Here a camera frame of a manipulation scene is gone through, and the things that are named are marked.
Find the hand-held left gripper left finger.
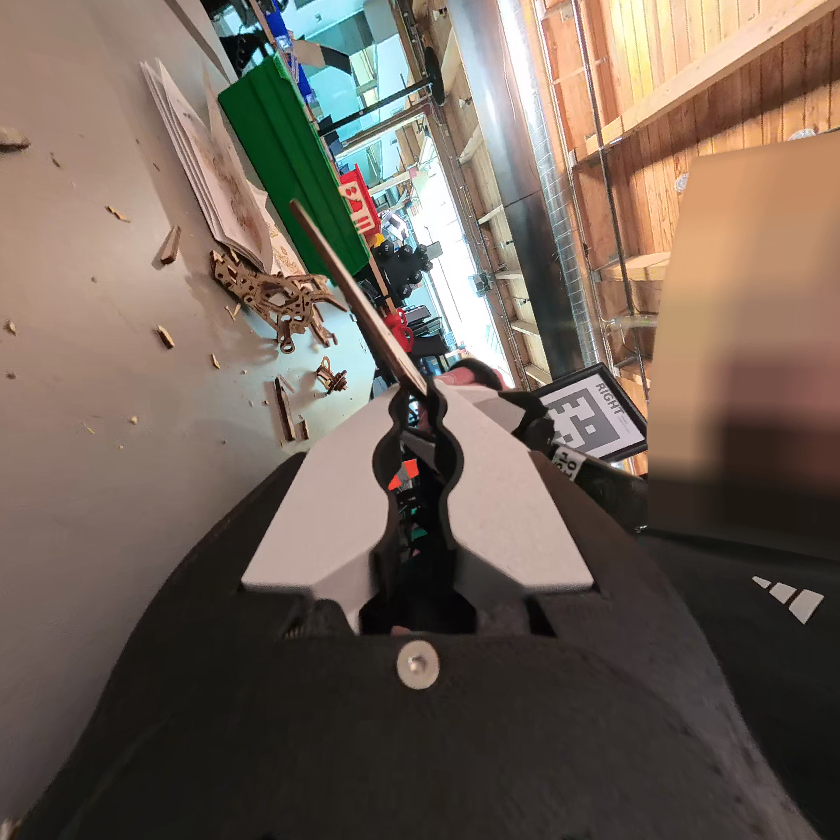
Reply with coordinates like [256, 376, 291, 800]
[240, 382, 411, 634]

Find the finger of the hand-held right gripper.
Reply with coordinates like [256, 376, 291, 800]
[399, 427, 439, 463]
[468, 386, 548, 435]

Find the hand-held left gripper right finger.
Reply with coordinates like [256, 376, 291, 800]
[428, 379, 597, 621]

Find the punched wooden parts sheet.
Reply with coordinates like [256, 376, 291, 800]
[288, 199, 429, 399]

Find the person's right hand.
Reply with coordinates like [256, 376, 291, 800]
[435, 358, 508, 396]

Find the black framed marker sign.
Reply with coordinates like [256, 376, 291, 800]
[533, 362, 649, 462]

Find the long wooden wedge piece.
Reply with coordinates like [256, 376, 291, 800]
[273, 374, 298, 443]

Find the black dumbbell rack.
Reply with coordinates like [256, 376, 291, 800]
[369, 239, 448, 304]

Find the flat wooden car body panel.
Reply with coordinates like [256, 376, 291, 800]
[209, 248, 349, 356]

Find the red plastic crate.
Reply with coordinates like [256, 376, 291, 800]
[337, 164, 383, 235]

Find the green plastic bin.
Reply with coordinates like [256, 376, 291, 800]
[217, 51, 372, 278]

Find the open instruction booklet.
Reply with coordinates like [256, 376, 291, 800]
[140, 58, 307, 277]

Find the silver ventilation duct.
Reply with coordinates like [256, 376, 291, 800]
[449, 0, 601, 378]

